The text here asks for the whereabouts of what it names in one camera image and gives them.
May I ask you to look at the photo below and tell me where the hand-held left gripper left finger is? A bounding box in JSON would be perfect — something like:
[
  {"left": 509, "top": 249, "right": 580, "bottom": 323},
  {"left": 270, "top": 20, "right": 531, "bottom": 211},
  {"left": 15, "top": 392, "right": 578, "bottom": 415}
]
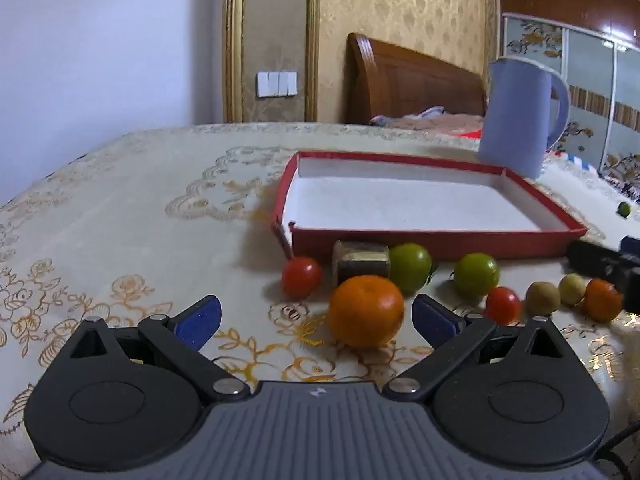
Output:
[{"left": 52, "top": 295, "right": 251, "bottom": 402}]

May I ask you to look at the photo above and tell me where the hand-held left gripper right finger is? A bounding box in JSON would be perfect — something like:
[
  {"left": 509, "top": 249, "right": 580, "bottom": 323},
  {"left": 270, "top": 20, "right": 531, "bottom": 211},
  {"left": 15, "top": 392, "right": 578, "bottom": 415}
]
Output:
[{"left": 384, "top": 294, "right": 581, "bottom": 401}]

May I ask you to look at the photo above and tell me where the tan longan fruit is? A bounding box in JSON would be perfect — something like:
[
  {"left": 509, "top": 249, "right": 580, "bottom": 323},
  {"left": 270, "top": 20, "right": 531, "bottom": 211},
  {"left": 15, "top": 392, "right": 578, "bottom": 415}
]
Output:
[
  {"left": 525, "top": 281, "right": 561, "bottom": 317},
  {"left": 558, "top": 273, "right": 588, "bottom": 307}
]

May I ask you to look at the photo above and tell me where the small mandarin orange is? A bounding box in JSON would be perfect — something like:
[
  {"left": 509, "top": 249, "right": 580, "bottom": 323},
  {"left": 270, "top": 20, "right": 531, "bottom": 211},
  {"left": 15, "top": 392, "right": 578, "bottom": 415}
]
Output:
[{"left": 584, "top": 278, "right": 626, "bottom": 323}]

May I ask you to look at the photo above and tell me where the green round fruit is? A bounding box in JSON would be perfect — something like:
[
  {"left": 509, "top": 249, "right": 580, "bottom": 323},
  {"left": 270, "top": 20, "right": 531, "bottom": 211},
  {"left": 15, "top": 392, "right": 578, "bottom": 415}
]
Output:
[
  {"left": 454, "top": 253, "right": 501, "bottom": 302},
  {"left": 389, "top": 243, "right": 433, "bottom": 296}
]

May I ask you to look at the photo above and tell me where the large mandarin orange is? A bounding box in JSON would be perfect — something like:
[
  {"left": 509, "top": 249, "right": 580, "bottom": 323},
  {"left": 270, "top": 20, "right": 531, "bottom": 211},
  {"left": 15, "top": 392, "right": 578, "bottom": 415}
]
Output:
[{"left": 328, "top": 275, "right": 406, "bottom": 350}]

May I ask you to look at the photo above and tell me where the red cherry tomato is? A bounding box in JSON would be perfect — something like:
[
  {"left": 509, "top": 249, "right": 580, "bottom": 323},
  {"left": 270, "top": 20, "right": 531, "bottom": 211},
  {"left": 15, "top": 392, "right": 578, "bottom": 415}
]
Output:
[
  {"left": 281, "top": 256, "right": 323, "bottom": 297},
  {"left": 485, "top": 286, "right": 523, "bottom": 326}
]

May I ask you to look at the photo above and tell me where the dark sushi roll piece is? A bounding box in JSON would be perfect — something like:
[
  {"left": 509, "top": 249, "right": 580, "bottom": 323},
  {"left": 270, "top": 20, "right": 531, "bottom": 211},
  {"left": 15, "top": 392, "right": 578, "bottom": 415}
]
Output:
[{"left": 332, "top": 241, "right": 391, "bottom": 286}]

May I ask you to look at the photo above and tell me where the red cardboard box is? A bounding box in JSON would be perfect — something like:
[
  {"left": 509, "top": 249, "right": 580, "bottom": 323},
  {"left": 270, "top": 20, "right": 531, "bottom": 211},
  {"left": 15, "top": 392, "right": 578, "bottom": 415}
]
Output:
[{"left": 271, "top": 150, "right": 589, "bottom": 261}]

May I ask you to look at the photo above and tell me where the dark patterned cloth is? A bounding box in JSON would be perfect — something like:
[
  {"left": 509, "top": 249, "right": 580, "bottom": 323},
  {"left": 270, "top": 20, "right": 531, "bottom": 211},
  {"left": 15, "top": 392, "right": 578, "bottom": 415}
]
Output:
[{"left": 597, "top": 172, "right": 640, "bottom": 201}]

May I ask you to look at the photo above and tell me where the red white blue striped blanket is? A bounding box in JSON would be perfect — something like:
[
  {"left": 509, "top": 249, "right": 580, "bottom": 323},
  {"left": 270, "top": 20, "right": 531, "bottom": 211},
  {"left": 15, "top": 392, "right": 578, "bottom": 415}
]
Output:
[{"left": 457, "top": 129, "right": 601, "bottom": 171}]

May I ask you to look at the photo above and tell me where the cream gold patterned tablecloth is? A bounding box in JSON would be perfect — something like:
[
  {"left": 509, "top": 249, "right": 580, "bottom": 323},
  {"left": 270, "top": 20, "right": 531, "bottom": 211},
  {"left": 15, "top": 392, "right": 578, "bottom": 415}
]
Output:
[{"left": 0, "top": 122, "right": 640, "bottom": 480}]

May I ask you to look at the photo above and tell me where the blue electric kettle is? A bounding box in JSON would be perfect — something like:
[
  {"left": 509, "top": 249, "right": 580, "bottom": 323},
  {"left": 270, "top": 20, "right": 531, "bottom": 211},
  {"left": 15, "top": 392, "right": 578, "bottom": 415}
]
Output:
[{"left": 477, "top": 56, "right": 571, "bottom": 179}]

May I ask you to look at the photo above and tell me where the wardrobe with patterned doors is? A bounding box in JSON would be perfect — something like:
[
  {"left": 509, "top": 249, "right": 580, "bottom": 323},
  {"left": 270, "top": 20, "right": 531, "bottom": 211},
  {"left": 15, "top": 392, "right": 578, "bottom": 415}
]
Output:
[{"left": 500, "top": 0, "right": 640, "bottom": 206}]

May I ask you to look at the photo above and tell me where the brown blanket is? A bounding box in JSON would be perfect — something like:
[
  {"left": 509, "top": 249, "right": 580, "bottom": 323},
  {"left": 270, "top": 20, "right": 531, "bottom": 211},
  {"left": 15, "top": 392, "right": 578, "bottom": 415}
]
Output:
[{"left": 370, "top": 106, "right": 486, "bottom": 136}]

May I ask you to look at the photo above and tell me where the wooden bed headboard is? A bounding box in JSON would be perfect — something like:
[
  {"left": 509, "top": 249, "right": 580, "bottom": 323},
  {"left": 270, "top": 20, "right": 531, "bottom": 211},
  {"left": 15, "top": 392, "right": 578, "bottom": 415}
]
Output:
[{"left": 346, "top": 32, "right": 488, "bottom": 125}]

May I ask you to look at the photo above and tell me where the white light switch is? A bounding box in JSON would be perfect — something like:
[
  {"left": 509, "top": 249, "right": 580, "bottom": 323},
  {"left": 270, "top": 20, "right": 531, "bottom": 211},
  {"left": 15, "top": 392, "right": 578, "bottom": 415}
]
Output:
[{"left": 256, "top": 71, "right": 298, "bottom": 98}]

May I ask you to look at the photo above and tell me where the gold wall panel frame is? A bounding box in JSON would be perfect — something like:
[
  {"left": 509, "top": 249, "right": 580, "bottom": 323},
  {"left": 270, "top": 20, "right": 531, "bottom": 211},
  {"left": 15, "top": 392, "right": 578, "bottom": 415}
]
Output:
[{"left": 222, "top": 0, "right": 321, "bottom": 123}]

